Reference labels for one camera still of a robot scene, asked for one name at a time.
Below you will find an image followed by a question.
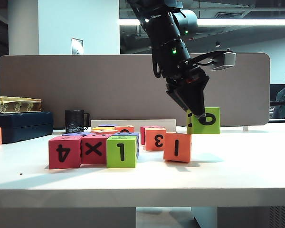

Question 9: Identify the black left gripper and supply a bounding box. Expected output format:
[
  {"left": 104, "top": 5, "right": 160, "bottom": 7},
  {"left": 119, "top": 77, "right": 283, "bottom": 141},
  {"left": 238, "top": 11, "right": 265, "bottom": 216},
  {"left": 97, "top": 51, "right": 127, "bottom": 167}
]
[{"left": 160, "top": 64, "right": 209, "bottom": 119}]

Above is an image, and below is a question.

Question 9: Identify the green block 0 and W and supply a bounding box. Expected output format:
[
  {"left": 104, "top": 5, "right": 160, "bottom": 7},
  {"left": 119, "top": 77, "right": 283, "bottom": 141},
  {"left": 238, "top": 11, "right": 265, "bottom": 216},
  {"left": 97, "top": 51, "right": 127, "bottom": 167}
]
[{"left": 186, "top": 107, "right": 221, "bottom": 135}]

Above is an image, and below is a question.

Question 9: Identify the orange block 2 and I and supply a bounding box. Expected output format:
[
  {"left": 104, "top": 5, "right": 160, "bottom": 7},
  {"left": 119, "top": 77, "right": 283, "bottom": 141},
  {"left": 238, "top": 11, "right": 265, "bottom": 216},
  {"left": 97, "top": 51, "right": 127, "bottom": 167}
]
[{"left": 163, "top": 132, "right": 192, "bottom": 163}]

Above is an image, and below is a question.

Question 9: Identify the green block 1 and C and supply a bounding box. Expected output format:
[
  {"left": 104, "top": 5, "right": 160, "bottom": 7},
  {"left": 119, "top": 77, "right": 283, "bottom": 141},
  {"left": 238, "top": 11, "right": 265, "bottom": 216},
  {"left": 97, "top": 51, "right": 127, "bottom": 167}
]
[{"left": 106, "top": 135, "right": 138, "bottom": 169}]

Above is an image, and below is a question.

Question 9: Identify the red block X and U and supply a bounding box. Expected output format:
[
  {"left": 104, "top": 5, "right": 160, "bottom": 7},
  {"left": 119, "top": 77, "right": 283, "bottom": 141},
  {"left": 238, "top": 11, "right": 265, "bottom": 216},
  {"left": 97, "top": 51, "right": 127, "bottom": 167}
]
[{"left": 80, "top": 133, "right": 111, "bottom": 165}]

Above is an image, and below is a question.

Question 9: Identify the red block numeral 4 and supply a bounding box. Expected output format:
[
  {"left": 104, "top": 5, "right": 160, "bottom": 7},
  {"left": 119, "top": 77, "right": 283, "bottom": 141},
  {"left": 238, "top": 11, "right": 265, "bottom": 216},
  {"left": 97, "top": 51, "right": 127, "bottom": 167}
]
[{"left": 48, "top": 135, "right": 83, "bottom": 170}]

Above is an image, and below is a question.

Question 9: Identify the orange block letter C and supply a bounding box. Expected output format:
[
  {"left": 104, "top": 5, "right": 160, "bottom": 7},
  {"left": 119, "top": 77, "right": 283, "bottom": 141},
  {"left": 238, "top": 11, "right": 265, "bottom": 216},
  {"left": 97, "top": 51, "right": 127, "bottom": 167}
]
[{"left": 91, "top": 129, "right": 119, "bottom": 135}]

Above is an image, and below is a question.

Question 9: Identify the orange block 3 and Y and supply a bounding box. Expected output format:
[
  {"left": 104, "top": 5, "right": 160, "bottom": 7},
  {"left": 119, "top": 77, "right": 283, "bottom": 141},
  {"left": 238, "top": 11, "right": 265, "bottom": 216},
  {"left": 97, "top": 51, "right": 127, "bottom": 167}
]
[{"left": 144, "top": 127, "right": 167, "bottom": 151}]

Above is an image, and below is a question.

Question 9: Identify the orange block Q and L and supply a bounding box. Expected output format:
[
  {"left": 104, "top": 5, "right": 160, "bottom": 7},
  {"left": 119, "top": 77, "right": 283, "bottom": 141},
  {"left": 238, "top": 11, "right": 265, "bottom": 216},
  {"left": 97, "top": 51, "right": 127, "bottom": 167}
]
[{"left": 114, "top": 125, "right": 135, "bottom": 133}]

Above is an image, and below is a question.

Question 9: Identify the dark computer monitor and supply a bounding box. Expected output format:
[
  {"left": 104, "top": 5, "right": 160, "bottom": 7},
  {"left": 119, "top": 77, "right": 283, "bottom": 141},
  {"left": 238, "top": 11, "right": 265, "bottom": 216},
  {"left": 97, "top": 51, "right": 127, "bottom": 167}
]
[{"left": 270, "top": 83, "right": 285, "bottom": 106}]

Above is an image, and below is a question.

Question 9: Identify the ceiling air vent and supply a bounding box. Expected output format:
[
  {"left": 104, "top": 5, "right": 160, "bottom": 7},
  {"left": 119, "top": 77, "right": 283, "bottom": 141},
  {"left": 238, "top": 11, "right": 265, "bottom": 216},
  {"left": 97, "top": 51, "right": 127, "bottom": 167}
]
[{"left": 215, "top": 11, "right": 245, "bottom": 19}]

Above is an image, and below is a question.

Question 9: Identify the person in green shirt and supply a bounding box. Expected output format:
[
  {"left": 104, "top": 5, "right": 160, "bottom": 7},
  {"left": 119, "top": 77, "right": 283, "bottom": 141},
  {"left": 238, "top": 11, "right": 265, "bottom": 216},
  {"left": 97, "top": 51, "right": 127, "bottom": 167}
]
[{"left": 274, "top": 84, "right": 285, "bottom": 119}]

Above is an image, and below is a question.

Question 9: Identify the brown desk divider panel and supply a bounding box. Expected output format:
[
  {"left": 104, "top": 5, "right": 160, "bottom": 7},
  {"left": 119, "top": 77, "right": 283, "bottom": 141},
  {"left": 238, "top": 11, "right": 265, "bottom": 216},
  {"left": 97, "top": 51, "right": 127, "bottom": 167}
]
[{"left": 0, "top": 52, "right": 271, "bottom": 128}]

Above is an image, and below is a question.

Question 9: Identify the black mug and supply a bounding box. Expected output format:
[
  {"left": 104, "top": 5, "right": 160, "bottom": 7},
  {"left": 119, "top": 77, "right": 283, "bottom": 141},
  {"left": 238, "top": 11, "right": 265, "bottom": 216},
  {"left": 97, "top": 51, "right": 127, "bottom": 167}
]
[{"left": 64, "top": 109, "right": 90, "bottom": 134}]

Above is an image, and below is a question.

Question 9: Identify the grey under-desk cabinet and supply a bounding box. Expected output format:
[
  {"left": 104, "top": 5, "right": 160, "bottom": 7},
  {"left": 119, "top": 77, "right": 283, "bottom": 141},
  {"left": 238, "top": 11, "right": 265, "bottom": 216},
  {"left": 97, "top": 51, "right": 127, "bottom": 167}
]
[{"left": 191, "top": 206, "right": 285, "bottom": 228}]

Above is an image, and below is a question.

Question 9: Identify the navy hard case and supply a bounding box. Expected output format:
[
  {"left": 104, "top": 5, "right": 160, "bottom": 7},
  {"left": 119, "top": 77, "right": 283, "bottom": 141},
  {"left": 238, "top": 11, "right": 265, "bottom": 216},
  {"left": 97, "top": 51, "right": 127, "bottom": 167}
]
[{"left": 0, "top": 111, "right": 54, "bottom": 144}]

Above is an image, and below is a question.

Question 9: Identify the yellow patterned box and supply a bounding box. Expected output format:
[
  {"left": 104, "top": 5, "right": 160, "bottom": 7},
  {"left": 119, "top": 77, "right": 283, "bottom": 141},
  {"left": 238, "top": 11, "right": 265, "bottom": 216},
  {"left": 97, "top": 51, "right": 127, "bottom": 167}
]
[{"left": 0, "top": 96, "right": 42, "bottom": 114}]

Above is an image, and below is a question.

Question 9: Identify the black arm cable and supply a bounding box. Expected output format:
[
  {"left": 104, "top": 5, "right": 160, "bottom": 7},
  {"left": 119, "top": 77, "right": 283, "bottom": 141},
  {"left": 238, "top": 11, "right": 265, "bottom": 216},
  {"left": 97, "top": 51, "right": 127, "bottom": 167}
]
[{"left": 152, "top": 53, "right": 162, "bottom": 78}]

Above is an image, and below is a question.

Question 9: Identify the beige cable tray rail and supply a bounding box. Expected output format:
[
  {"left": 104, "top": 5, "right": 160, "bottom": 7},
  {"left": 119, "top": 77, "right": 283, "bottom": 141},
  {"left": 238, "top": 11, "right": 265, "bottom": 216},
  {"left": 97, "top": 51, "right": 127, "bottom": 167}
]
[{"left": 90, "top": 119, "right": 177, "bottom": 133}]

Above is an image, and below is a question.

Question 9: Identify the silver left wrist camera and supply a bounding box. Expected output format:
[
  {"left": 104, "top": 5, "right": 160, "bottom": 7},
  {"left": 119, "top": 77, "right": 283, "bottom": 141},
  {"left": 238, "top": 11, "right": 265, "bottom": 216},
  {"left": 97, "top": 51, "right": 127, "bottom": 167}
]
[{"left": 190, "top": 48, "right": 237, "bottom": 71}]

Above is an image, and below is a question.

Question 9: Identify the framed wall sign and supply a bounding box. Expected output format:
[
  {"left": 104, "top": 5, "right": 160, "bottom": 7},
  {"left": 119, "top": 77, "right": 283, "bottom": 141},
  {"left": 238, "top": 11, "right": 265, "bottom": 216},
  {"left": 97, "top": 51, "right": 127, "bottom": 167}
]
[{"left": 71, "top": 37, "right": 84, "bottom": 55}]

